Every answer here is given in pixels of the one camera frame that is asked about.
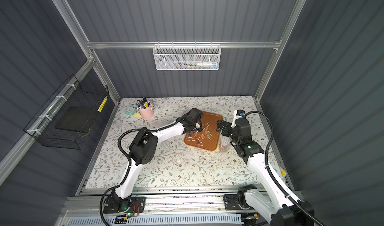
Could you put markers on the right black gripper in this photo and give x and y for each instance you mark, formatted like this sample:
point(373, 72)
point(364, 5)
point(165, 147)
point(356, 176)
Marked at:
point(226, 127)

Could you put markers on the round patterned jar lid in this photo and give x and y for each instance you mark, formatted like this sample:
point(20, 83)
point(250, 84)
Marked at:
point(165, 144)

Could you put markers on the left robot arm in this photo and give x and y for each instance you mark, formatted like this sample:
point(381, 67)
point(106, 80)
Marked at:
point(142, 150)

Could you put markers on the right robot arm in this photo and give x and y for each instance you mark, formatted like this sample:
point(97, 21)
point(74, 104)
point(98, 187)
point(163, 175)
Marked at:
point(282, 207)

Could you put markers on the pile of lollipop candies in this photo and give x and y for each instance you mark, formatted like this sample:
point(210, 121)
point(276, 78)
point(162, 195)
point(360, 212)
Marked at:
point(199, 138)

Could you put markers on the brown wooden tray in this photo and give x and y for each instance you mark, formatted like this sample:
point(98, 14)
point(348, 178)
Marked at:
point(211, 118)

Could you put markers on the white marker in basket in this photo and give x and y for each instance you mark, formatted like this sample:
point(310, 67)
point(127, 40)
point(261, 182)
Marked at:
point(207, 64)

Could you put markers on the pink pen cup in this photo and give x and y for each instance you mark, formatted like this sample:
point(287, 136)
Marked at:
point(147, 113)

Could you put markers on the pens in pink cup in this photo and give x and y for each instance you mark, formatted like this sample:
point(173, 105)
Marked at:
point(143, 103)

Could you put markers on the small green alarm clock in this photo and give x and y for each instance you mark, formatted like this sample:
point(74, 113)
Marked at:
point(130, 111)

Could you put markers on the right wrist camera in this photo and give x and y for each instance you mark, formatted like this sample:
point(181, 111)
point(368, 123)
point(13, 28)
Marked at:
point(238, 114)

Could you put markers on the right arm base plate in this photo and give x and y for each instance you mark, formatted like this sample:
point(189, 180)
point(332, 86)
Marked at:
point(232, 203)

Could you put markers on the white mesh wall basket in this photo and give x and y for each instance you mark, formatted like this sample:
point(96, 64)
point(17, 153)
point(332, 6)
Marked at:
point(184, 57)

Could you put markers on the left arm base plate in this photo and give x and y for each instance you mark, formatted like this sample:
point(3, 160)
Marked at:
point(130, 206)

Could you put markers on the black wire wall basket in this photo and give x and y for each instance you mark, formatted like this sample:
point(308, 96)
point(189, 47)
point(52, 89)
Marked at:
point(69, 118)

